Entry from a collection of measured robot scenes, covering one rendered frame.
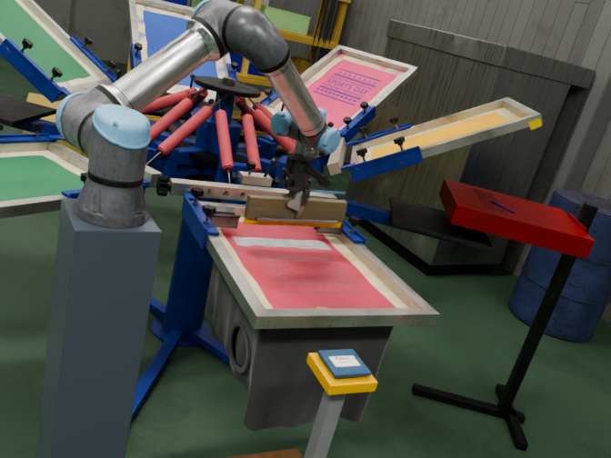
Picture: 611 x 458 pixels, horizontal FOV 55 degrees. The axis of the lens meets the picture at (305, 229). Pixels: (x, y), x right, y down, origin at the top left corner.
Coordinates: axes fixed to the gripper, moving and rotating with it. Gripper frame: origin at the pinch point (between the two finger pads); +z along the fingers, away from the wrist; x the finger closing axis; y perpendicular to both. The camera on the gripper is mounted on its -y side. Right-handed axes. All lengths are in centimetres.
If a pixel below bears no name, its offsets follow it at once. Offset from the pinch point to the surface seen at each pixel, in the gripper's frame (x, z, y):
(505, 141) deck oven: -167, -9, -245
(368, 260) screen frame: 11.8, 10.9, -25.5
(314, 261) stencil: 9.0, 13.5, -6.3
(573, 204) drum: -98, 14, -254
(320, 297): 33.0, 13.6, 2.5
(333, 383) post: 71, 14, 17
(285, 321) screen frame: 49, 12, 20
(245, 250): 2.9, 13.6, 16.4
